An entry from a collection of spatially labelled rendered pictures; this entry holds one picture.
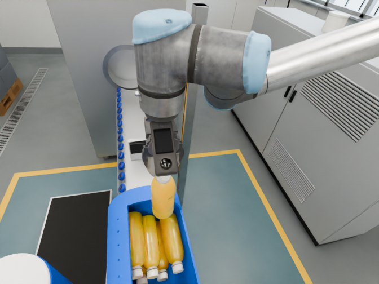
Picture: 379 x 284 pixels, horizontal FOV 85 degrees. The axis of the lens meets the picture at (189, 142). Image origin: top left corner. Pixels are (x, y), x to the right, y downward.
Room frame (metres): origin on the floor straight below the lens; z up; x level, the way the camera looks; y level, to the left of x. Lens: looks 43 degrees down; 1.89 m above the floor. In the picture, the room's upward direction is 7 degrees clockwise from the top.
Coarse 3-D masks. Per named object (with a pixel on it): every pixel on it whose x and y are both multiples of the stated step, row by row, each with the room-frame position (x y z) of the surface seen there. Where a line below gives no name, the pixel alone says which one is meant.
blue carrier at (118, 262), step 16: (128, 192) 0.40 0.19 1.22; (144, 192) 0.40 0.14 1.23; (112, 208) 0.35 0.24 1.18; (128, 208) 0.39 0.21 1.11; (144, 208) 0.42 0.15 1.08; (176, 208) 0.45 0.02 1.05; (112, 224) 0.29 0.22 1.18; (128, 224) 0.28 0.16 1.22; (112, 240) 0.24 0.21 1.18; (128, 240) 0.24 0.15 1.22; (112, 256) 0.20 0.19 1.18; (128, 256) 0.19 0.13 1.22; (192, 256) 0.25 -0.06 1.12; (112, 272) 0.16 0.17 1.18; (128, 272) 0.15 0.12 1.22; (192, 272) 0.21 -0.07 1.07
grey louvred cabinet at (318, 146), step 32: (256, 32) 2.70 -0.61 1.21; (288, 32) 2.17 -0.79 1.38; (320, 32) 2.01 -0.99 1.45; (288, 96) 1.84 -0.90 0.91; (320, 96) 1.54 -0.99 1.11; (352, 96) 1.32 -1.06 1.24; (256, 128) 2.08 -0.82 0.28; (288, 128) 1.66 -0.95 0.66; (320, 128) 1.38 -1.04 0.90; (352, 128) 1.19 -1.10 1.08; (288, 160) 1.47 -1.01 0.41; (320, 160) 1.23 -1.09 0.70; (352, 160) 1.06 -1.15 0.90; (288, 192) 1.28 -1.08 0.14; (320, 192) 1.07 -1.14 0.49; (352, 192) 0.92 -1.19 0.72; (320, 224) 0.90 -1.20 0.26; (352, 224) 0.83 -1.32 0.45
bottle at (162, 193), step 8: (152, 184) 0.32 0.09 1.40; (160, 184) 0.32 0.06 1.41; (168, 184) 0.32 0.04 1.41; (152, 192) 0.31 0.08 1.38; (160, 192) 0.31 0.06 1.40; (168, 192) 0.31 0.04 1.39; (152, 200) 0.32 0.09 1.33; (160, 200) 0.30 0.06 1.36; (168, 200) 0.31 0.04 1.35; (152, 208) 0.32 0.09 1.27; (160, 208) 0.30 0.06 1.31; (168, 208) 0.31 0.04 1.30; (160, 216) 0.31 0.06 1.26; (168, 216) 0.31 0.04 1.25
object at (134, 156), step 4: (128, 140) 0.80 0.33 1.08; (132, 140) 0.80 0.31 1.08; (136, 140) 0.80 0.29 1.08; (140, 140) 0.81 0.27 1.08; (144, 140) 0.81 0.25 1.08; (132, 144) 0.78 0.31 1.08; (136, 144) 0.78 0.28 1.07; (140, 144) 0.79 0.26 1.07; (144, 144) 0.80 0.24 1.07; (132, 148) 0.78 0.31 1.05; (136, 148) 0.78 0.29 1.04; (140, 148) 0.79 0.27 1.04; (132, 152) 0.77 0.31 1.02; (136, 152) 0.78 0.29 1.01; (140, 152) 0.79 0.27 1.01; (132, 156) 0.79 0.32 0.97; (136, 156) 0.80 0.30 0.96; (140, 156) 0.80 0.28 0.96; (132, 160) 0.79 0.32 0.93
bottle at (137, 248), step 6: (132, 216) 0.34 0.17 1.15; (138, 216) 0.35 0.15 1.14; (132, 222) 0.32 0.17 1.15; (138, 222) 0.33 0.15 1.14; (132, 228) 0.30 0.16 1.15; (138, 228) 0.31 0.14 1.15; (132, 234) 0.28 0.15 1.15; (138, 234) 0.28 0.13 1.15; (132, 240) 0.26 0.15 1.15; (138, 240) 0.27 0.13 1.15; (132, 246) 0.24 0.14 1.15; (138, 246) 0.25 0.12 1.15; (144, 246) 0.26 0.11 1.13; (132, 252) 0.23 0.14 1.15; (138, 252) 0.23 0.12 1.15; (144, 252) 0.24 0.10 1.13; (132, 258) 0.21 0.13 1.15; (138, 258) 0.21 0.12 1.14; (144, 258) 0.22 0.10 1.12; (132, 264) 0.20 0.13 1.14; (138, 264) 0.20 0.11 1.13; (132, 270) 0.18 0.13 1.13
